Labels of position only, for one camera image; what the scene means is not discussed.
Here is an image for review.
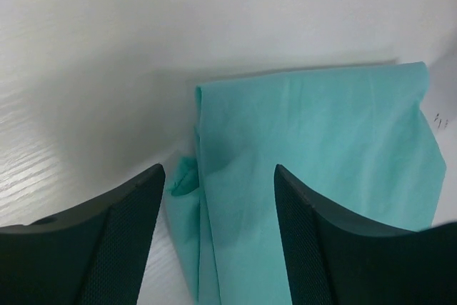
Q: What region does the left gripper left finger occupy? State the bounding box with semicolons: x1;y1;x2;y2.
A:
1;164;165;304

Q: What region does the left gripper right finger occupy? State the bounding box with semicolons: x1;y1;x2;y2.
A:
274;165;456;304

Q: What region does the teal t shirt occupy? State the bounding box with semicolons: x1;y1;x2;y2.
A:
165;62;446;304

